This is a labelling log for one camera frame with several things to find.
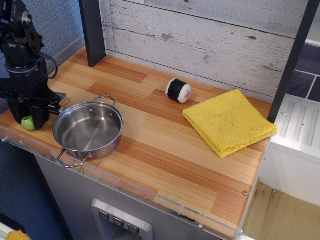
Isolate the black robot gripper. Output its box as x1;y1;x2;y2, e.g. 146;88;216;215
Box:
0;56;66;130

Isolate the green handled grey spatula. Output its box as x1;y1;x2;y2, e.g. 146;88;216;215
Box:
20;92;67;132

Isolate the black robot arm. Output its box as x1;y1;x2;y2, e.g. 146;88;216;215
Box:
0;0;66;130

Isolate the yellow folded cloth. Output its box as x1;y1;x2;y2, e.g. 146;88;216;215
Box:
182;89;277;159

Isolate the stainless steel pot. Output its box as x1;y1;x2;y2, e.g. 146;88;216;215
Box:
53;94;124;168

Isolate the silver dispenser button panel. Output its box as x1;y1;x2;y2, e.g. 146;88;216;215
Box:
91;198;154;240

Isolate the yellow object bottom corner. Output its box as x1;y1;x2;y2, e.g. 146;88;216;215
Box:
6;230;31;240

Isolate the toy sushi roll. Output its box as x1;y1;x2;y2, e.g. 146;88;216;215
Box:
165;78;191;104

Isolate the white ribbed side counter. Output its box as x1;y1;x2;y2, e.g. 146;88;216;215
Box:
271;94;320;159

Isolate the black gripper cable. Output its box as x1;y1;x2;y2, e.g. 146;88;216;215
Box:
37;52;59;80

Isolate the dark grey left post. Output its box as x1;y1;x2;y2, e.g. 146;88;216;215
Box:
78;0;106;67

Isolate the dark grey post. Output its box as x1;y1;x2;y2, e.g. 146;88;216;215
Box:
78;0;106;67
267;0;320;123

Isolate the dark grey right post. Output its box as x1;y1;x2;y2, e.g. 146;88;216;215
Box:
267;0;320;123

